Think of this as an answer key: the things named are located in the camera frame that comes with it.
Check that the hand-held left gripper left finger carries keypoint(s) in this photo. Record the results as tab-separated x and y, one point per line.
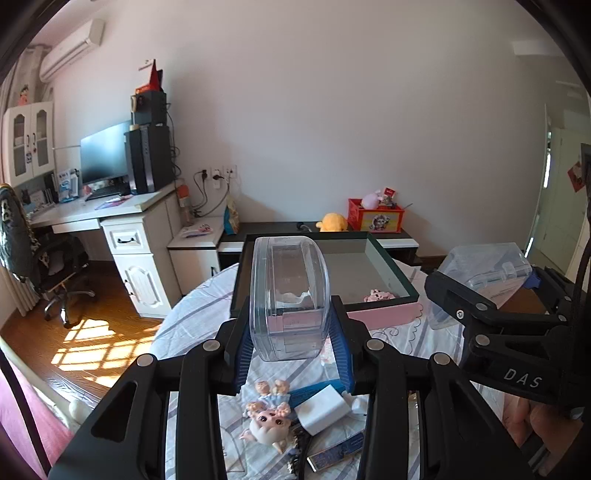
242	360

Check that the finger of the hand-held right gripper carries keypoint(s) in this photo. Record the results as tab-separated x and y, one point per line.
532	279
508	364

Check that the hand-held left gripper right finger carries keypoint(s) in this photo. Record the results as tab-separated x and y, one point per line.
344	364

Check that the white charger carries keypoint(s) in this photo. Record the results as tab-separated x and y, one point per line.
323	408

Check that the clear plastic hinged case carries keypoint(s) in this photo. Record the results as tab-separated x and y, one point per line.
480	265

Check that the pink storage box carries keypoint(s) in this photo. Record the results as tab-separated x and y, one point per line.
388	316

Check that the small doll figurine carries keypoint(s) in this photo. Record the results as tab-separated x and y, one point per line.
268	422

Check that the clear plastic box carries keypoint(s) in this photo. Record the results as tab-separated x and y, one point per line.
288	295

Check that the blue rectangular box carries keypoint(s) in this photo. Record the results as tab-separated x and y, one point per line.
337	452

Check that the person's right hand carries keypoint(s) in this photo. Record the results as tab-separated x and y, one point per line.
540	424

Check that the small white cap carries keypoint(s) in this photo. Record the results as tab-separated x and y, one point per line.
358	406

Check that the small pink toy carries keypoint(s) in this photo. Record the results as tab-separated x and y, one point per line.
378	295

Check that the low black white cabinet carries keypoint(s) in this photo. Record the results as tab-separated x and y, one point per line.
194	263

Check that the red door decoration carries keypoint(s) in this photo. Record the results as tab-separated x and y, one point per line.
577	175

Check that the pink paper packet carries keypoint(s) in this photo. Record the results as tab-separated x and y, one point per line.
198	229

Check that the yellow plush toy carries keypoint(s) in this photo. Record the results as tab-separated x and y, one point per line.
332	222

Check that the blue snack bag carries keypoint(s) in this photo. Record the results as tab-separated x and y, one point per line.
232	217

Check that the red toy box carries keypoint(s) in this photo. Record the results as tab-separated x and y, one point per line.
378	220

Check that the white desk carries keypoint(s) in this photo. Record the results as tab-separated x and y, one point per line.
138	249

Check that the orange capped bottle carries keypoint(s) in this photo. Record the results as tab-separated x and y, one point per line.
185	207

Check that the pink plush toy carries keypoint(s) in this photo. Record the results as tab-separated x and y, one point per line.
371	201

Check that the black office chair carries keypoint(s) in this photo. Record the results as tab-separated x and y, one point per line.
60	263

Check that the black keyboard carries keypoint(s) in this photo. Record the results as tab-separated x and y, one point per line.
106	193

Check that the black computer tower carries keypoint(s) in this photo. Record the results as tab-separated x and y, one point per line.
150	159

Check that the pink bedsheet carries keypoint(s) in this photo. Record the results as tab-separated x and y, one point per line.
27	415

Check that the blue white carton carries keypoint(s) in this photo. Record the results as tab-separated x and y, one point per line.
68	187

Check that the black computer monitor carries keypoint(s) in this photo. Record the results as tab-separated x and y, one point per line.
104	154

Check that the dark patterned jacket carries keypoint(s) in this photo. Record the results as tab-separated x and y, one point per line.
14	230

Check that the black box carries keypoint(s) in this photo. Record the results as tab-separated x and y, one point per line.
150	108

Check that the red paper bag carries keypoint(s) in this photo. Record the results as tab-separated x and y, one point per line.
152	78

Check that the white glass door cabinet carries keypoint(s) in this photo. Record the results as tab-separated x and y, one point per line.
30	143

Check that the white air conditioner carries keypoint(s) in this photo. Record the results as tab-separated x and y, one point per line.
69	50

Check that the white bed post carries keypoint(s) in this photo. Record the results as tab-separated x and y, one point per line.
76	409

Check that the white wall sockets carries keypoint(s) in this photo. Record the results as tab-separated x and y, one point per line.
221	173

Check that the orange cartoon wall sticker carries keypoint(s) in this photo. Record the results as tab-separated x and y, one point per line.
23	95

